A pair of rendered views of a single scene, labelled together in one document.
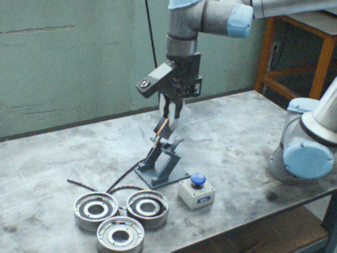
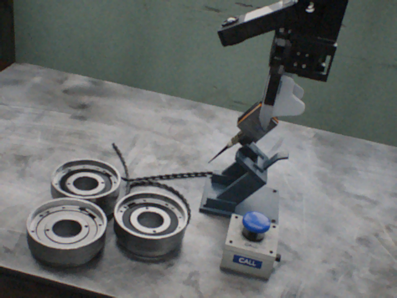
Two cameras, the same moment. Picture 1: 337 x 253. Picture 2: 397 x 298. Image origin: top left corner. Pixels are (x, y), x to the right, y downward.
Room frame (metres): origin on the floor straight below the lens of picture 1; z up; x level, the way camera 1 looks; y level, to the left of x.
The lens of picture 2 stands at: (0.41, -0.37, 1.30)
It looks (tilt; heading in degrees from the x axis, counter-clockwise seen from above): 31 degrees down; 39
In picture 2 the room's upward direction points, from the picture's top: 10 degrees clockwise
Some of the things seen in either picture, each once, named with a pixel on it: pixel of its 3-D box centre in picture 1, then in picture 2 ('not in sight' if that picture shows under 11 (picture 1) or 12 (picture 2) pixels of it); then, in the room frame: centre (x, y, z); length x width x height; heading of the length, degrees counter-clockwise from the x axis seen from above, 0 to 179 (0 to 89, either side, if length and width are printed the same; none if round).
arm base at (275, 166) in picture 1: (296, 157); not in sight; (1.08, -0.39, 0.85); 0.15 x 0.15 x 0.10
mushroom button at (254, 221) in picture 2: (197, 184); (254, 231); (0.91, -0.09, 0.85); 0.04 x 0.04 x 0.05
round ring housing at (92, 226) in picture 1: (95, 212); (85, 187); (0.80, 0.15, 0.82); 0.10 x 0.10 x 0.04
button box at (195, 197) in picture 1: (198, 191); (254, 246); (0.91, -0.10, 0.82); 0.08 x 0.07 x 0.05; 123
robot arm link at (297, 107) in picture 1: (306, 124); not in sight; (1.07, -0.38, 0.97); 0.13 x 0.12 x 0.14; 168
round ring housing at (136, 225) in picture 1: (120, 238); (67, 233); (0.72, 0.08, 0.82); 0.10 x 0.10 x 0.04
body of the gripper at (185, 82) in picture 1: (180, 74); (304, 30); (1.02, -0.02, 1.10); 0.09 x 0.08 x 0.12; 125
